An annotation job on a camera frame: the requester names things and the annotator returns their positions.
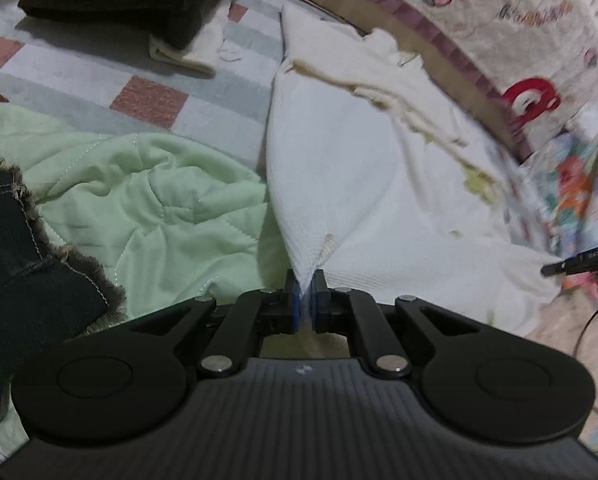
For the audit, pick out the dark grey folded garment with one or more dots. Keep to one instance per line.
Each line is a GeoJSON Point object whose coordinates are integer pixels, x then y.
{"type": "Point", "coordinates": [104, 12]}

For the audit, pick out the cream folded garment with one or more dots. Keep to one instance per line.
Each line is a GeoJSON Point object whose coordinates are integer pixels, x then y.
{"type": "Point", "coordinates": [194, 52]}

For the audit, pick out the light green quilted garment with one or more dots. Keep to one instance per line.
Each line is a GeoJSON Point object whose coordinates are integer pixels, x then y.
{"type": "Point", "coordinates": [154, 200]}

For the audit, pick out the white knit garment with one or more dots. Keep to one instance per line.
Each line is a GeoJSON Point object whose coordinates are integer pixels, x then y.
{"type": "Point", "coordinates": [379, 200]}

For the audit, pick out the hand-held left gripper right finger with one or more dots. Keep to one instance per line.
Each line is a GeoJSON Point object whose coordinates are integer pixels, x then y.
{"type": "Point", "coordinates": [321, 305]}

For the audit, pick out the quilted bedspread with red print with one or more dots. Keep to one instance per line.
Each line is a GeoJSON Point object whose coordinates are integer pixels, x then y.
{"type": "Point", "coordinates": [479, 20]}

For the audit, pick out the dark frayed denim garment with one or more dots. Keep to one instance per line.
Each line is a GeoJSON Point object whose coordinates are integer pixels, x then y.
{"type": "Point", "coordinates": [19, 270]}

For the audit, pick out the floral printed cloth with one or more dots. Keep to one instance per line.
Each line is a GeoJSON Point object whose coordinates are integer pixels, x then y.
{"type": "Point", "coordinates": [569, 175]}

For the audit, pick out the checkered cartoon rug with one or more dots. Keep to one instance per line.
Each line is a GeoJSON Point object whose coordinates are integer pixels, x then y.
{"type": "Point", "coordinates": [79, 80]}

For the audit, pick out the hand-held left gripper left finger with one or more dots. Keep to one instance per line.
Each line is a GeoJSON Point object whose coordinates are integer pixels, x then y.
{"type": "Point", "coordinates": [294, 305]}

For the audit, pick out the beige bed frame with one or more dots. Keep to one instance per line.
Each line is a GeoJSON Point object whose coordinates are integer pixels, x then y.
{"type": "Point", "coordinates": [339, 5]}

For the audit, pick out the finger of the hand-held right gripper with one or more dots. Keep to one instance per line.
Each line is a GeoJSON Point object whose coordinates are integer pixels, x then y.
{"type": "Point", "coordinates": [579, 265]}

